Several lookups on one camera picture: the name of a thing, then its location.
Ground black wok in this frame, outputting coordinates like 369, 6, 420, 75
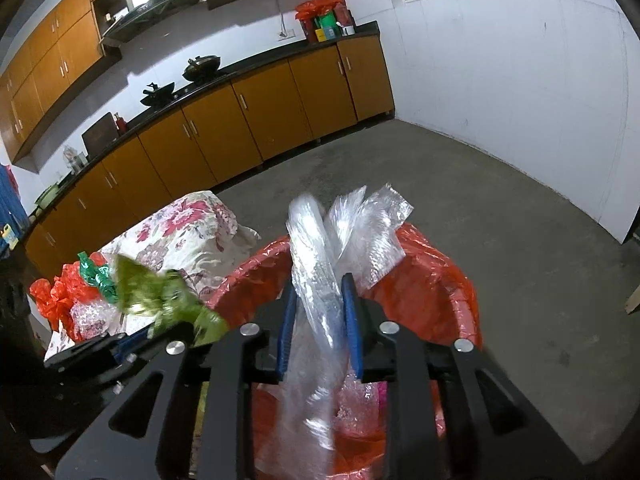
182, 55, 221, 82
140, 82, 175, 108

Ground clear bubble wrap sheet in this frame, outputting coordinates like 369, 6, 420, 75
70, 299, 122, 341

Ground range hood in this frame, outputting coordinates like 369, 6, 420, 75
101, 0, 202, 47

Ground floral tablecloth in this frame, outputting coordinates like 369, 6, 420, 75
44, 191, 260, 359

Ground large red plastic bag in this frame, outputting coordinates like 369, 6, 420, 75
29, 261, 103, 342

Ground green basin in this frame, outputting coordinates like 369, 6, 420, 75
35, 183, 60, 209

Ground clear plastic bag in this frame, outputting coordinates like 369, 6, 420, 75
257, 185, 413, 479

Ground blue hanging cloth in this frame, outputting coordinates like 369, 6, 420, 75
0, 165, 29, 240

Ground red bottle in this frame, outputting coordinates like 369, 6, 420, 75
114, 113, 127, 133

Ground red bag of items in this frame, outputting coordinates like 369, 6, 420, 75
295, 0, 356, 44

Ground olive green plastic bag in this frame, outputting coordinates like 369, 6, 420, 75
115, 255, 230, 346

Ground upper wooden cabinets left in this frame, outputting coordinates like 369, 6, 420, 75
1, 0, 122, 162

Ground dark green plastic bag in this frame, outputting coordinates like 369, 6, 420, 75
78, 252, 118, 304

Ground yellow container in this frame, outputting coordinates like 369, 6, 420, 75
1, 223, 18, 250

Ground lower wooden kitchen cabinets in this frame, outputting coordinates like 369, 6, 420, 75
24, 22, 395, 278

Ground red lined trash basket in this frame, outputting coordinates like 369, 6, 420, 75
206, 222, 483, 479

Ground dark cutting board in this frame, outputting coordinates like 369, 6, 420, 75
82, 113, 120, 159

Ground black wok left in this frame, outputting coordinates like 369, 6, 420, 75
140, 82, 175, 108

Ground glass jar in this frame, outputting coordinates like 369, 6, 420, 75
63, 145, 88, 174

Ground black wok right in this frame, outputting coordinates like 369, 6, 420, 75
182, 55, 221, 82

